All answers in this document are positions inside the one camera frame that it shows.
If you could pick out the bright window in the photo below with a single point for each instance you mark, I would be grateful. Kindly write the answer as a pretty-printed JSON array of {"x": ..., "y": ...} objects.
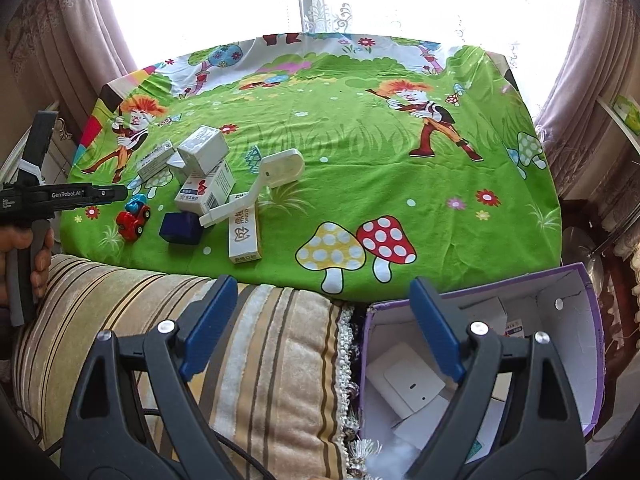
[{"x": 200, "y": 0}]

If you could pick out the small white cube box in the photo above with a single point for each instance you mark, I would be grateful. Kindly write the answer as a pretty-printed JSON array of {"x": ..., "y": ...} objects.
[{"x": 202, "y": 145}]

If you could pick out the striped plush cushion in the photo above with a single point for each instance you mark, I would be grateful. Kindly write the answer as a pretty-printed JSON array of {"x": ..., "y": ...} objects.
[{"x": 150, "y": 310}]

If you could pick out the brown patterned curtain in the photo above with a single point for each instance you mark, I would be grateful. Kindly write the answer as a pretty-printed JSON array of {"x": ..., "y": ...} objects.
[
  {"x": 590, "y": 60},
  {"x": 75, "y": 25}
]

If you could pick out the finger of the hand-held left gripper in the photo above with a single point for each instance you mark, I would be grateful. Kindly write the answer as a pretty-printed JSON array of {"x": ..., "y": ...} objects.
[{"x": 112, "y": 192}]

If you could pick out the white red blue medicine box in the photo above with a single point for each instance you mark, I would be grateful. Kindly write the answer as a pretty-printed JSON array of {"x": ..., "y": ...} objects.
[{"x": 205, "y": 187}]

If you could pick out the dark tasselled fringe cloth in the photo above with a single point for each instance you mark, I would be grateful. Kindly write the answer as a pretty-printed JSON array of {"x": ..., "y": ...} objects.
[{"x": 352, "y": 385}]

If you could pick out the white box with red print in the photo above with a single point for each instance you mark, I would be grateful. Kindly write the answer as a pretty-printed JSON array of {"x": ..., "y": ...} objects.
[{"x": 515, "y": 330}]

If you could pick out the dark blue box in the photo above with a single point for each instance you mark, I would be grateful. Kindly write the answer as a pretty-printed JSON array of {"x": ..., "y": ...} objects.
[{"x": 181, "y": 227}]

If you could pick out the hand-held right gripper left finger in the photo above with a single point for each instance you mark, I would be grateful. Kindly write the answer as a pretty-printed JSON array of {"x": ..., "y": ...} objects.
[{"x": 210, "y": 325}]

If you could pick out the white side table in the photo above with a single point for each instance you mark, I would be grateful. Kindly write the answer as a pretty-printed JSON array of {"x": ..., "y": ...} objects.
[{"x": 612, "y": 125}]

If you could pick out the white plastic folding scoop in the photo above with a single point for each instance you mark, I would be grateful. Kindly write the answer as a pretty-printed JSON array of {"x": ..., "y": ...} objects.
[{"x": 280, "y": 167}]

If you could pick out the red and blue toy car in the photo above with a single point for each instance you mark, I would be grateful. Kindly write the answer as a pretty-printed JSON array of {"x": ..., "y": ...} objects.
[{"x": 132, "y": 217}]

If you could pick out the ornate white dresser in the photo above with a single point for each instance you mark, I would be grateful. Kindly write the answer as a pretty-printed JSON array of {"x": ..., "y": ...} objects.
[{"x": 62, "y": 145}]

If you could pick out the purple cardboard box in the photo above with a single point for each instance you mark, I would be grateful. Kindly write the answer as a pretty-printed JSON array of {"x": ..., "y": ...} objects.
[{"x": 560, "y": 340}]

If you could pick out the green cartoon printed blanket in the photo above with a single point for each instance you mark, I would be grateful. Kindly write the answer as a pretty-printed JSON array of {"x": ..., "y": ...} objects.
[{"x": 350, "y": 150}]

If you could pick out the white striped medicine box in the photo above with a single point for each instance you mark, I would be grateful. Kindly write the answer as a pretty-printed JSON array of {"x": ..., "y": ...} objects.
[{"x": 155, "y": 160}]

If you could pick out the person's left hand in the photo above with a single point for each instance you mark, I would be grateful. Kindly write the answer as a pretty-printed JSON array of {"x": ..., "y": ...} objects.
[{"x": 44, "y": 260}]

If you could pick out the green tissue pack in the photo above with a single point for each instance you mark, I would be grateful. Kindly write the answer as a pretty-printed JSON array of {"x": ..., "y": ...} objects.
[{"x": 627, "y": 112}]

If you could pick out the embroidered sheer lace curtain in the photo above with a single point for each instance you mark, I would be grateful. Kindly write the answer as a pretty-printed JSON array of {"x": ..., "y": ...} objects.
[{"x": 330, "y": 15}]

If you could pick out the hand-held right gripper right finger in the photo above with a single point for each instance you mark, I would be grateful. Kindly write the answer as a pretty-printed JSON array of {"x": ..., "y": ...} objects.
[{"x": 437, "y": 330}]

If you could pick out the white box with slot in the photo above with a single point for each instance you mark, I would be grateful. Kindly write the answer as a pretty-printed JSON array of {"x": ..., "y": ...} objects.
[{"x": 400, "y": 375}]

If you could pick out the long white box yellow side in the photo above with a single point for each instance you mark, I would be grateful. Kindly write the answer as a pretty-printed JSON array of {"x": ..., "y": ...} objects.
[{"x": 245, "y": 232}]

